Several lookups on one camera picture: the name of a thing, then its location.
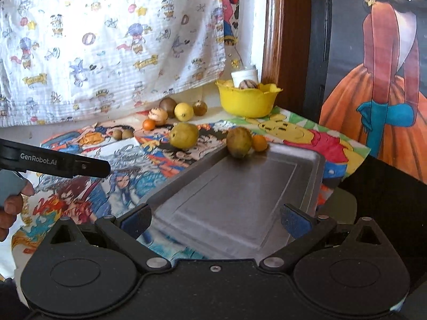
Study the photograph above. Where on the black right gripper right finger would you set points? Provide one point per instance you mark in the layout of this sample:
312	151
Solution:
307	233

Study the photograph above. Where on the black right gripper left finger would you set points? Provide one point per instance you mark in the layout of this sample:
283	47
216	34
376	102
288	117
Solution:
121	233

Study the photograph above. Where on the small brown round fruit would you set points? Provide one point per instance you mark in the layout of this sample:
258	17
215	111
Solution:
117	134
127	134

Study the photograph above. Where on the small orange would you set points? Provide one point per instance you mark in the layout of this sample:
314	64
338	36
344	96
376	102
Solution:
259	143

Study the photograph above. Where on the small orange tangerine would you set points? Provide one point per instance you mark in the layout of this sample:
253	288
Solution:
149	124

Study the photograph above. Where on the green-yellow pear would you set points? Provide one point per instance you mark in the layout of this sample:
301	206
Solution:
184	136

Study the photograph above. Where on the large brown-green mango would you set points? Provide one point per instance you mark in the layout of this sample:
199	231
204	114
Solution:
239	142

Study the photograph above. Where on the striped pepino melon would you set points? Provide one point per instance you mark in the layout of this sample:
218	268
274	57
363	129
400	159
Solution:
158	115

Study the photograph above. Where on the yellow lemon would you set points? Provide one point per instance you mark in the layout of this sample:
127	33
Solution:
183	112

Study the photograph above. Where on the person's left hand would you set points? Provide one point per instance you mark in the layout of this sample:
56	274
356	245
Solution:
12	207

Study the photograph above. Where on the blue grey anime drawing sheet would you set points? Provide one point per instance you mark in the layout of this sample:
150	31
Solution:
86	199

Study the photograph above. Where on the cartoon boys drawing sheet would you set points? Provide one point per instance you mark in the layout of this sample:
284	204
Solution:
89	138

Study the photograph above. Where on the metal baking tray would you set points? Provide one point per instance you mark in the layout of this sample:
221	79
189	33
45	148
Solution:
228	208

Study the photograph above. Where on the colourful anime drawing sheet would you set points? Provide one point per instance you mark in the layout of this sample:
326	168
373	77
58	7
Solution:
170	160

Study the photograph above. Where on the Winnie the Pooh drawing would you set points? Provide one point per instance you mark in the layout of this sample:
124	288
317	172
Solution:
342	154

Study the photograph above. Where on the white printed muslin cloth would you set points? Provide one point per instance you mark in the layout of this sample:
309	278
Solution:
65	60

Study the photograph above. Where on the brown kiwi fruit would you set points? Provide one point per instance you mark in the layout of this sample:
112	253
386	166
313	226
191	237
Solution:
168	104

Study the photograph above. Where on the small brown passion fruit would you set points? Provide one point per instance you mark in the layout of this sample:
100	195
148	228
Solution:
200	108

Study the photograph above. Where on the yellow plastic bowl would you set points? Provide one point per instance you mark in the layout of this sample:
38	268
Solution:
248	103

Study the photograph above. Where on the orange dress lady painting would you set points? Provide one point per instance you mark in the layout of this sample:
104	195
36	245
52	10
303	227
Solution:
379	103

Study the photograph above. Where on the striped fruit in bowl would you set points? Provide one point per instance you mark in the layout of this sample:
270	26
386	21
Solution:
248	84

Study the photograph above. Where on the orange fruit in bowl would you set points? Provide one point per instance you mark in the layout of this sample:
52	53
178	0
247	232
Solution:
228	83

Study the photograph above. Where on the white plastic jar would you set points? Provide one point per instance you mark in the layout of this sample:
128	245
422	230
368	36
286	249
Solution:
248	72

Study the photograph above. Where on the yellow flower twig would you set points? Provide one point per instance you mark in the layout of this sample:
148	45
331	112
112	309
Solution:
235	60

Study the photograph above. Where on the brown wooden frame post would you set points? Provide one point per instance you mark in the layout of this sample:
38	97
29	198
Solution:
286	50

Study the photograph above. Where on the pink cartoon wall sticker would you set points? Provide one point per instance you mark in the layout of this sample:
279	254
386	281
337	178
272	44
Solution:
231	12

